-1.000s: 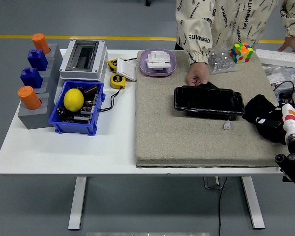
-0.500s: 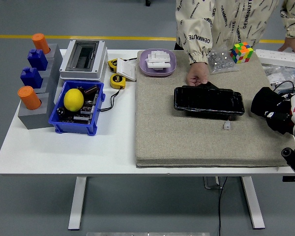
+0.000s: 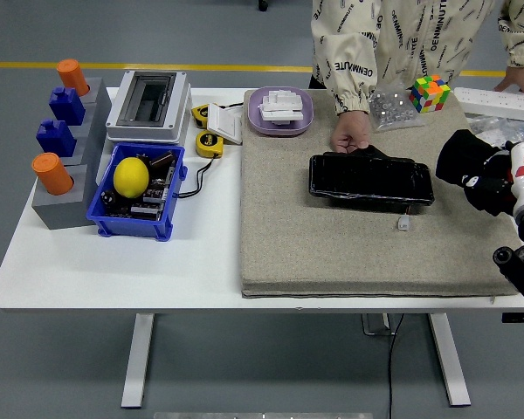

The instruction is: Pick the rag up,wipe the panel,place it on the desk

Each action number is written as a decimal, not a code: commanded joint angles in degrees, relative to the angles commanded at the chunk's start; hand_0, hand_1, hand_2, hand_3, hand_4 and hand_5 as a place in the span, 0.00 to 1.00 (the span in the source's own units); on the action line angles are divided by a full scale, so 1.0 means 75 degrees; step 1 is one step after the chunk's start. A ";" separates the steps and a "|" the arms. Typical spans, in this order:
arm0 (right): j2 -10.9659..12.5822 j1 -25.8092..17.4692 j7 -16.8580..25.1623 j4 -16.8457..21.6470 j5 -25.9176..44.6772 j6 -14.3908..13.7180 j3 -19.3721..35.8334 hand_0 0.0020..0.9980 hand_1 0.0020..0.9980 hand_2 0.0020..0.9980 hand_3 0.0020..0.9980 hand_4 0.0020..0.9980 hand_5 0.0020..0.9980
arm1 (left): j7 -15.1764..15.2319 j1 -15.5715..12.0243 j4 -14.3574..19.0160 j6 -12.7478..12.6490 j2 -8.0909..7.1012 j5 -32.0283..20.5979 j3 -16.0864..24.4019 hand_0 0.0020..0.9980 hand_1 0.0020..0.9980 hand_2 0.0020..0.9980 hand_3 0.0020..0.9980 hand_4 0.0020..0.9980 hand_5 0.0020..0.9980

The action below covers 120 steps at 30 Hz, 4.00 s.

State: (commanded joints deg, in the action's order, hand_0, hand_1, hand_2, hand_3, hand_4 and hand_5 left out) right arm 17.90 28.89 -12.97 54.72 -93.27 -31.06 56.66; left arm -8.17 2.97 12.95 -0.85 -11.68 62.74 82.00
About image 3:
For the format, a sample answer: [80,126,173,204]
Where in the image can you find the white wall switch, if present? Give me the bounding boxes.
[206,104,245,146]

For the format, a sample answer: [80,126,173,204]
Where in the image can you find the grey stepped block holder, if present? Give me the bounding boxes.
[31,77,114,231]

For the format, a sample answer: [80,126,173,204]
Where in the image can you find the colourful puzzle cube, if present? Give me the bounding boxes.
[408,73,452,114]

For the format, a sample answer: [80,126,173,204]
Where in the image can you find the orange cylinder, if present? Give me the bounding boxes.
[31,152,75,196]
[56,58,91,98]

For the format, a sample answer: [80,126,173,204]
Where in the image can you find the black panel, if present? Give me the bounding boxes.
[308,146,436,216]

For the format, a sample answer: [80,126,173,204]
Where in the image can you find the clear plastic bags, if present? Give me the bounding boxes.
[466,113,524,148]

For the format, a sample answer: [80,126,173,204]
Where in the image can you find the yellow tape measure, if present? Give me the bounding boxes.
[194,129,224,159]
[190,103,215,129]

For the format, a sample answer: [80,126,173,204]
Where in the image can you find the blue block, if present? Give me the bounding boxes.
[35,119,78,158]
[48,86,86,127]

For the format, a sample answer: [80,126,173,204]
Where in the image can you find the grey white electrical enclosure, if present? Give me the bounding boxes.
[104,70,192,145]

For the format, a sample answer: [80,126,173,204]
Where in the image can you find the white power strip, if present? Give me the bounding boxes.
[452,86,524,123]

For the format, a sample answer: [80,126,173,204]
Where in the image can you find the thin black cable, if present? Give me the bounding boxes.
[174,155,222,200]

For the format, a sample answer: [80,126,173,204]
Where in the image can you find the black power cable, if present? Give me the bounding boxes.
[386,313,406,419]

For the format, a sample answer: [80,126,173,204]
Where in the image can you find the beige mat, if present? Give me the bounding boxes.
[239,88,524,299]

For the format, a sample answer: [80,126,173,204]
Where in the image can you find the white table leg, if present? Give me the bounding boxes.
[121,313,155,409]
[427,313,472,408]

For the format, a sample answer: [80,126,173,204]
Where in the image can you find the clear bag of metal nuts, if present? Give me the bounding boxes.
[367,80,427,134]

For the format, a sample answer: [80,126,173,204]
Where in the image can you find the yellow lemon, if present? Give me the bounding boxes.
[113,157,150,200]

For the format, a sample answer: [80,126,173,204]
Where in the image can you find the stack of white switches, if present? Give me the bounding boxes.
[258,87,306,127]

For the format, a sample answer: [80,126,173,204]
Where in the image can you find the blue plastic bin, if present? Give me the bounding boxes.
[86,141,188,242]

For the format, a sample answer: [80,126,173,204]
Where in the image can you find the grey table control box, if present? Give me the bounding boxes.
[361,313,397,337]

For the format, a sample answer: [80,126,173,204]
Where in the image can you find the dark circuit board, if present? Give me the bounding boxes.
[100,150,178,221]

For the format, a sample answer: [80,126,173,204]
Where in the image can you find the black rag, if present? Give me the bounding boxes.
[435,128,519,217]

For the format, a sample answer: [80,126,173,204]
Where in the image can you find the person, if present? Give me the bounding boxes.
[309,0,524,115]

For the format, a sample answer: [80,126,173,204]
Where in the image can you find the person's right hand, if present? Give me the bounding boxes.
[329,109,371,155]

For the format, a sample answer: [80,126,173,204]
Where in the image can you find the purple plate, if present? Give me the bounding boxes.
[247,86,314,137]

